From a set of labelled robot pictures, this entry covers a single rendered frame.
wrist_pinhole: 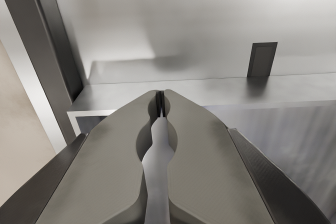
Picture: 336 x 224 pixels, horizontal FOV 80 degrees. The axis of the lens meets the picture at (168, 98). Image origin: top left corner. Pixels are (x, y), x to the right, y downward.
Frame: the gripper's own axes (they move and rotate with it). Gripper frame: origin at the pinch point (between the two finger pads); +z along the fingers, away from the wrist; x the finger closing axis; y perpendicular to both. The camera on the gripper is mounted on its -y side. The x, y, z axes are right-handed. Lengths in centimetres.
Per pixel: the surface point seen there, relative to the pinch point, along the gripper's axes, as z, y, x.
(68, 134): 1.6, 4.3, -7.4
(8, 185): 91, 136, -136
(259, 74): 3.6, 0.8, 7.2
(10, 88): 92, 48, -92
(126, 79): 3.6, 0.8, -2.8
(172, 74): 3.6, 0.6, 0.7
